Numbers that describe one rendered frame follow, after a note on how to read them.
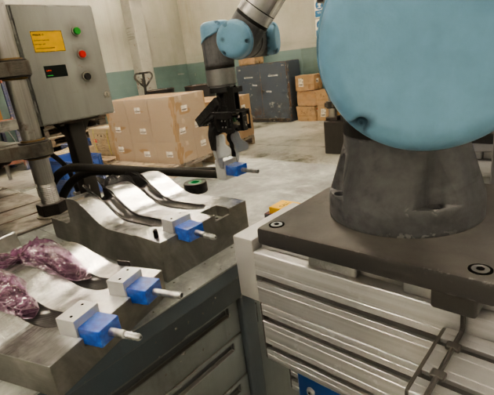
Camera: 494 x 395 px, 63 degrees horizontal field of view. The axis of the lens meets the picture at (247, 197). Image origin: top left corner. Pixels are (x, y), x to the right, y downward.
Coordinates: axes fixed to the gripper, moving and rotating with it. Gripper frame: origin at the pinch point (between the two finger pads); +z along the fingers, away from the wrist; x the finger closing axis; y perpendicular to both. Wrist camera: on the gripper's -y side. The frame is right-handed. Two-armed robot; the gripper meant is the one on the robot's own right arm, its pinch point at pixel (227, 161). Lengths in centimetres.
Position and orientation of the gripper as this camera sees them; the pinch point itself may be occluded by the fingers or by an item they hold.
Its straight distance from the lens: 111.8
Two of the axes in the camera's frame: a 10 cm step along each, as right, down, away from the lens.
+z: 1.2, 9.4, 3.2
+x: 6.4, -3.2, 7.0
